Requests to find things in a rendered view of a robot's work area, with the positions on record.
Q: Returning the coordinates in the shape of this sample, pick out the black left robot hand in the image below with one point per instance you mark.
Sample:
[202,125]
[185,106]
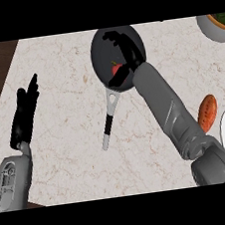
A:
[24,116]

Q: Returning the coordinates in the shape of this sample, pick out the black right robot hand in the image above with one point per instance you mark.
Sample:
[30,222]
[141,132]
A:
[127,52]

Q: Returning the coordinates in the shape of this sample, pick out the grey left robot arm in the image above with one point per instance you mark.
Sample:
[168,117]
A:
[10,182]

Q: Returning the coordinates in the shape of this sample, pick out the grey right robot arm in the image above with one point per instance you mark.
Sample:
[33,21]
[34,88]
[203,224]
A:
[181,122]

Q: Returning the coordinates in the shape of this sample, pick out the dark grey frying pan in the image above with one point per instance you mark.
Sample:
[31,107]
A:
[116,63]

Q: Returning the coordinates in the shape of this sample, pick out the grey bowl with greens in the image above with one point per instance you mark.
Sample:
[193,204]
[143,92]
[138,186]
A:
[215,28]

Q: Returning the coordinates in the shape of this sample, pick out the orange oval vegetable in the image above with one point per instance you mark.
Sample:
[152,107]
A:
[207,112]

